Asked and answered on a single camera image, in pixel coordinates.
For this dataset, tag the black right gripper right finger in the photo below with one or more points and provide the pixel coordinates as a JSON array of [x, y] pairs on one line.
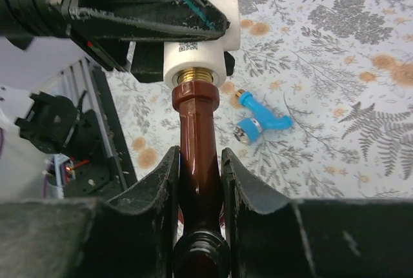
[[271, 235]]

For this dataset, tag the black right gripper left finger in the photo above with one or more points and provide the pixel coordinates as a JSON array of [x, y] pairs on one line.
[[131, 235]]

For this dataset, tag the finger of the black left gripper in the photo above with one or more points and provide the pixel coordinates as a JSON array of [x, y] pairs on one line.
[[146, 20], [147, 61]]

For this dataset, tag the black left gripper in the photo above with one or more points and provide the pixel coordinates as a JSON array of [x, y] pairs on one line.
[[24, 20]]

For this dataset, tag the white pipe elbow fitting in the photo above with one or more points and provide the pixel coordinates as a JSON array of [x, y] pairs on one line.
[[206, 54]]

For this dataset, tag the brown faucet chrome knob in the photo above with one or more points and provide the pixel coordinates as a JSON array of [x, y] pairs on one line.
[[202, 250]]

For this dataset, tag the blue plastic faucet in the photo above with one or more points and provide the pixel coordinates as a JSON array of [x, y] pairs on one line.
[[249, 129]]

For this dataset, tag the floral patterned table mat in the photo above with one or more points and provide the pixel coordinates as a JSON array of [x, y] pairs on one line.
[[342, 71]]

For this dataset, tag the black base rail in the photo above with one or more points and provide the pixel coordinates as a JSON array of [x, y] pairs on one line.
[[113, 173]]

